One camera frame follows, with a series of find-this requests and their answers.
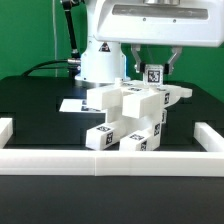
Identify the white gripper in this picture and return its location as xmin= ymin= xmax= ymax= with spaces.
xmin=94 ymin=0 xmax=224 ymax=75

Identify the white chair seat part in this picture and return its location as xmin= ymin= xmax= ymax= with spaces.
xmin=105 ymin=99 xmax=168 ymax=151

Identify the white short tagged block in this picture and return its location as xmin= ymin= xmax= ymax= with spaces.
xmin=86 ymin=121 xmax=126 ymax=151

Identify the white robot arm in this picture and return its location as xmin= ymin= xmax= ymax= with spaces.
xmin=77 ymin=0 xmax=224 ymax=86

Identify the white tagged flat board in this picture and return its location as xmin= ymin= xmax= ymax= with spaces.
xmin=59 ymin=99 xmax=100 ymax=113

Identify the black cable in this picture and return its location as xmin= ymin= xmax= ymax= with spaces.
xmin=21 ymin=59 xmax=81 ymax=78

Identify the white fence frame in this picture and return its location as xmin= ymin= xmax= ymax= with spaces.
xmin=0 ymin=118 xmax=224 ymax=177

